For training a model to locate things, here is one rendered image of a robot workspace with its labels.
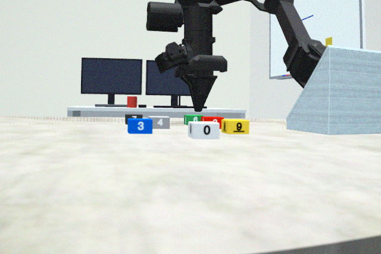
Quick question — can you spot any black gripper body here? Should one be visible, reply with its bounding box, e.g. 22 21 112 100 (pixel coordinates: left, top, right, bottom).
174 31 227 77

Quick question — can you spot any green block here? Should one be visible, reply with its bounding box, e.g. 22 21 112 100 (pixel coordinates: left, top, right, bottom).
184 115 203 125

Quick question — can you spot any red block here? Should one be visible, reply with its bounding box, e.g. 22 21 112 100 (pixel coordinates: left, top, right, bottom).
201 117 224 129

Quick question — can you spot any blue block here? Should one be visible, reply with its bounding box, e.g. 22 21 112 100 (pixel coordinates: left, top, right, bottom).
127 118 152 134

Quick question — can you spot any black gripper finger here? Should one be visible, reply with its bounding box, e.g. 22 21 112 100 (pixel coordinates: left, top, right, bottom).
180 77 195 110
185 75 218 112

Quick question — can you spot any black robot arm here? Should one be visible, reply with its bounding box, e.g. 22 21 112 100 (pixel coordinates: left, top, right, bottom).
146 0 327 88

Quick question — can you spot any yellow block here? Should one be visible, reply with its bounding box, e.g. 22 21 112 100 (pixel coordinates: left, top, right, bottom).
221 120 249 134

